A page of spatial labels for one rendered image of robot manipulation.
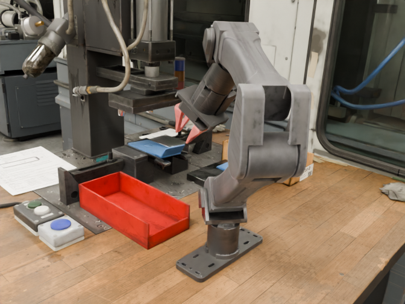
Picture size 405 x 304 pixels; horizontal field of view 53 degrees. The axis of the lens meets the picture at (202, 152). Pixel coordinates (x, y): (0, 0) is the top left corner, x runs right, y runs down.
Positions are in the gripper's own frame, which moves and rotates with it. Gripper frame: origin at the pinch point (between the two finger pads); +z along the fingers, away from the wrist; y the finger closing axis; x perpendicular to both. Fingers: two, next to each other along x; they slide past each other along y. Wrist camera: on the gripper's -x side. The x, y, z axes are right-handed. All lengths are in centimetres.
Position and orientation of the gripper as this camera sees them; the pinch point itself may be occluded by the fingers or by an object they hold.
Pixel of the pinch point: (184, 134)
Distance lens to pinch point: 86.7
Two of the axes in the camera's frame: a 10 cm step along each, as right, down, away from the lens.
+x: -5.9, 3.3, -7.4
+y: -6.7, -7.1, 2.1
